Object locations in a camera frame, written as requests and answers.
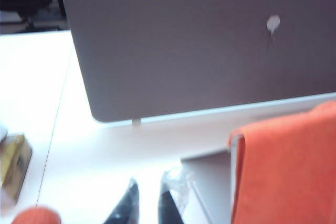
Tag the white adhesive wall hook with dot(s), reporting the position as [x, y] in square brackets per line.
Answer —
[273, 22]

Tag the grey desk partition panel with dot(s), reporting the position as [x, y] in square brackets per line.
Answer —
[170, 51]

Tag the glossy black tablet stand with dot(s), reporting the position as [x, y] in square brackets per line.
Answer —
[212, 176]

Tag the orange microfibre cloth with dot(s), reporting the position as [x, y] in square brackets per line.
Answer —
[288, 166]

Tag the orange round object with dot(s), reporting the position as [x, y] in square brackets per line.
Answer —
[36, 216]

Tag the yellow cardboard box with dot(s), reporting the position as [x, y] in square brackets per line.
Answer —
[14, 166]

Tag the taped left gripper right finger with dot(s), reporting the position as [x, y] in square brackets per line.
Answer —
[169, 203]

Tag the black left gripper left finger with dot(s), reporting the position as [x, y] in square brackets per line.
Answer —
[128, 205]

